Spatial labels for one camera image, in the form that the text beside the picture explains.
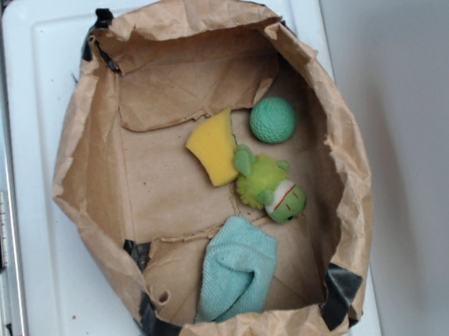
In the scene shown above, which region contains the green plush animal toy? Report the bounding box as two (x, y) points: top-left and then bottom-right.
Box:
(233, 144), (307, 224)

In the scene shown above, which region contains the brown paper bag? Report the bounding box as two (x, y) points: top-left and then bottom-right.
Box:
(53, 0), (374, 336)

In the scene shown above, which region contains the yellow sponge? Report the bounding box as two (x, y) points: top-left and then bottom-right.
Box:
(186, 109), (238, 187)

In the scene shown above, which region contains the green knitted ball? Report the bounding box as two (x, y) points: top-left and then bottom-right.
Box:
(248, 96), (298, 144)

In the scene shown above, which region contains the light blue cloth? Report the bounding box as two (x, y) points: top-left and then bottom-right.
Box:
(195, 215), (277, 323)

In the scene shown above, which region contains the white plastic tray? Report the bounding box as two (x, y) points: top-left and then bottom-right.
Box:
(0, 0), (383, 336)

